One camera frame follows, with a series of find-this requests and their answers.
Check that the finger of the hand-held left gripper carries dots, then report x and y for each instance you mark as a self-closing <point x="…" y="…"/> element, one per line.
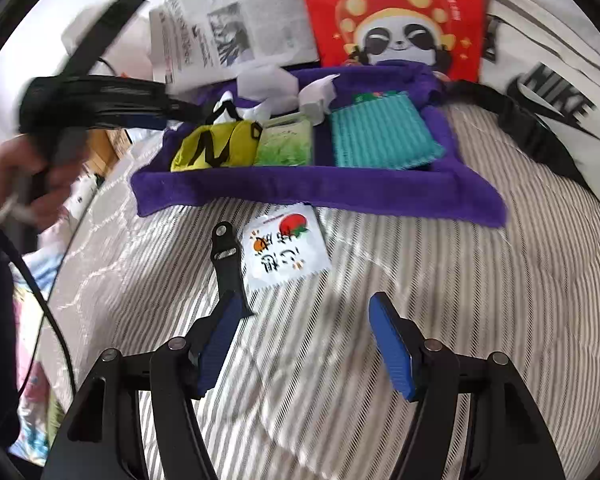
<point x="175" y="112"/>
<point x="105" y="35"/>

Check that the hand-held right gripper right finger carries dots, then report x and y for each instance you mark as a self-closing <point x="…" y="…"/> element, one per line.
<point x="392" y="345"/>

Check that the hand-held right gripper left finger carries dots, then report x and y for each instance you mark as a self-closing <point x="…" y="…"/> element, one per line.
<point x="221" y="345"/>

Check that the yellow cloth with black print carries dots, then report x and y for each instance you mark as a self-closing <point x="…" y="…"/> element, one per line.
<point x="210" y="150"/>

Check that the white cloth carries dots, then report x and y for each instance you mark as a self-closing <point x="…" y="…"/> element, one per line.
<point x="267" y="85"/>

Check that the white sachet with red print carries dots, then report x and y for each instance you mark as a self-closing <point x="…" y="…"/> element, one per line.
<point x="282" y="252"/>

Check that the light green packet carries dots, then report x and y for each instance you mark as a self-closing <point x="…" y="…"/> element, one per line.
<point x="285" y="142"/>

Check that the purple towel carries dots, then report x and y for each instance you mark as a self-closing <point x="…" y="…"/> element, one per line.
<point x="320" y="190"/>

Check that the teal ribbed cloth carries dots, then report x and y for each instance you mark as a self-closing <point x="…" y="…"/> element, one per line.
<point x="380" y="132"/>

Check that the person's left hand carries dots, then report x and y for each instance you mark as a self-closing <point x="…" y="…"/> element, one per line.
<point x="15" y="180"/>

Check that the wooden cabinet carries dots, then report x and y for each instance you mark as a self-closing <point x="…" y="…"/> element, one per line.
<point x="110" y="147"/>

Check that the striped bed sheet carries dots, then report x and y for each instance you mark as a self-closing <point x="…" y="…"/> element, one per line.
<point x="430" y="270"/>

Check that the newspaper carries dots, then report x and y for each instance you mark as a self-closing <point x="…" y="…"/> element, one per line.
<point x="240" y="25"/>

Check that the grey patterned blanket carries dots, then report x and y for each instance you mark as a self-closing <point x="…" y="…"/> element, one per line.
<point x="110" y="250"/>

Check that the red bag with panda print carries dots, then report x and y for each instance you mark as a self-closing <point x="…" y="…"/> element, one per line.
<point x="395" y="15"/>

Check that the white bag with black logo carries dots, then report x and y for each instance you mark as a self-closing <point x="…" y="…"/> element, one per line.
<point x="545" y="80"/>

